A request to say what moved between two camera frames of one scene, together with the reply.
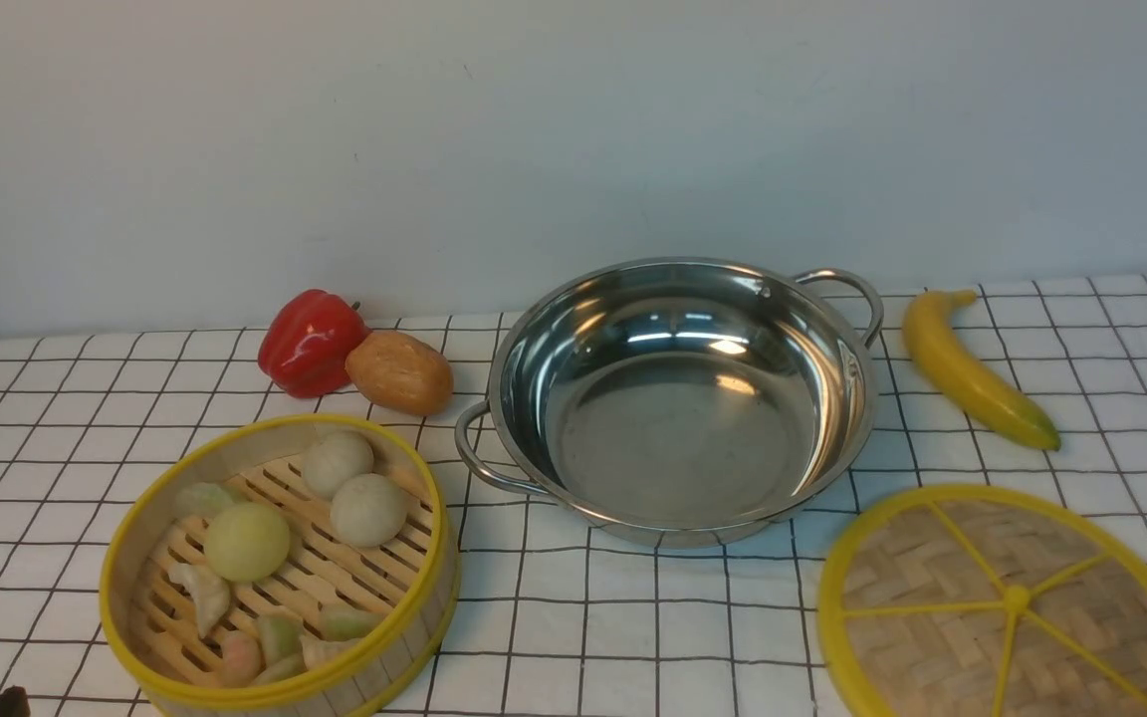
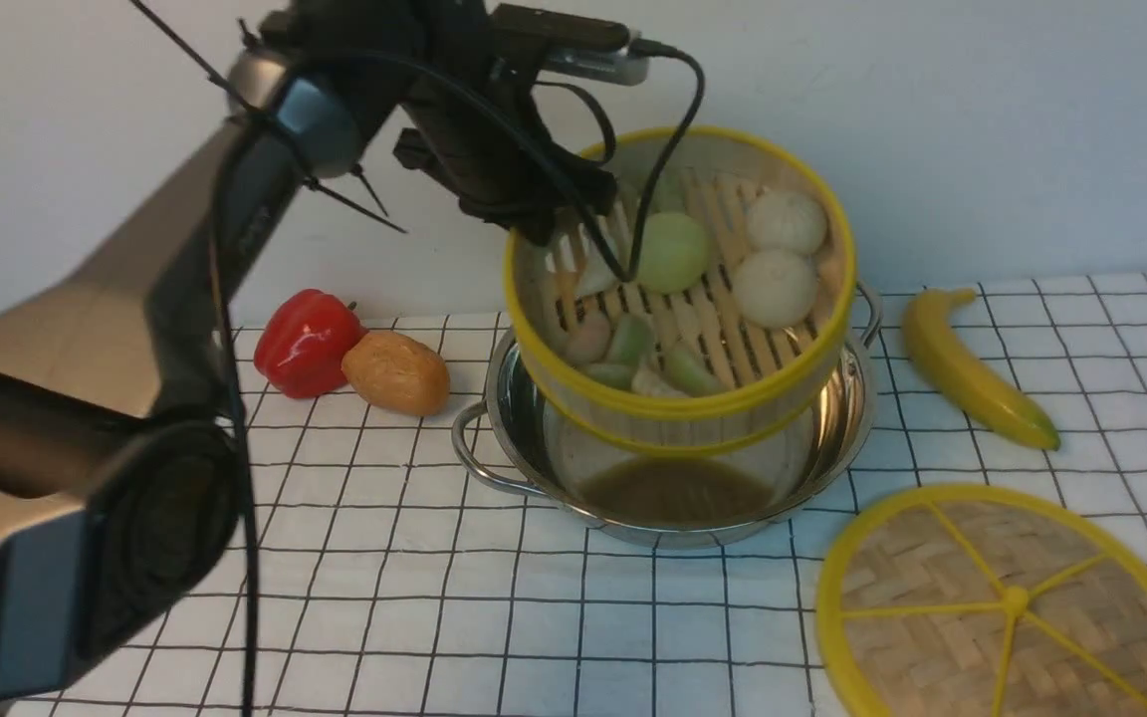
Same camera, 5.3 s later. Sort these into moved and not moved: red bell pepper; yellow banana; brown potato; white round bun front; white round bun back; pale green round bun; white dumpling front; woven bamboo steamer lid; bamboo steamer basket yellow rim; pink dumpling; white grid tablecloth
Moved: bamboo steamer basket yellow rim; pale green round bun; white dumpling front; white round bun back; white round bun front; pink dumpling
Not moved: white grid tablecloth; yellow banana; woven bamboo steamer lid; brown potato; red bell pepper
